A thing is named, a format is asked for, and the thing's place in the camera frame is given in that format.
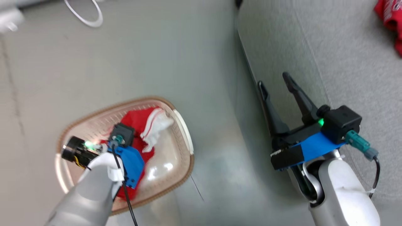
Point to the red shorts with white trim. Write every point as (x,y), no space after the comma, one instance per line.
(138,121)

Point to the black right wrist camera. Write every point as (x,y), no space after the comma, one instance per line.
(340,122)

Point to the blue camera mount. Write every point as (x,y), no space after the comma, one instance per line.
(133,166)
(317,146)

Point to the white power strip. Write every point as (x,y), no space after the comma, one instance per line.
(9,20)

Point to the blue right camera mount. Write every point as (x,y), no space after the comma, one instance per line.
(317,146)

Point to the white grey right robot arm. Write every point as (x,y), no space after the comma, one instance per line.
(345,194)

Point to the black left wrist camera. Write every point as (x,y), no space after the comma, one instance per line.
(124,131)

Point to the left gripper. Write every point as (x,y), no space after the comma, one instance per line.
(77,150)

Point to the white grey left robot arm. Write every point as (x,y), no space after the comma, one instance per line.
(88,194)

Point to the red printed basketball jersey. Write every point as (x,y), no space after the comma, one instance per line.
(391,15)

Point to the blue left camera mount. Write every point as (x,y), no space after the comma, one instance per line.
(133,166)

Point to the grey fabric sofa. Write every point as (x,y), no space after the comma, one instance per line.
(314,47)

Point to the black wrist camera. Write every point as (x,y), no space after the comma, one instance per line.
(124,131)
(340,122)

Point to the beige perforated laundry basket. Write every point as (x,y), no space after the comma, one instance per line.
(169,166)

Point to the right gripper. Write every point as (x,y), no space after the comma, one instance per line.
(287,150)

